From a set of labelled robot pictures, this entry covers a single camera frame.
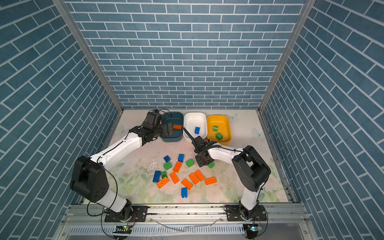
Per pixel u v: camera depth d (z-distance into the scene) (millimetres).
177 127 1077
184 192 790
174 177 864
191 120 1111
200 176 865
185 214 753
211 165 902
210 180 843
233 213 737
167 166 889
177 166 891
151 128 663
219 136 1019
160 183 824
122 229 722
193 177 864
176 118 1113
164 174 857
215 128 1077
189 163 915
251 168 480
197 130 1048
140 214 734
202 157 679
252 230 713
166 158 917
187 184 826
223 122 1113
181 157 932
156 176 857
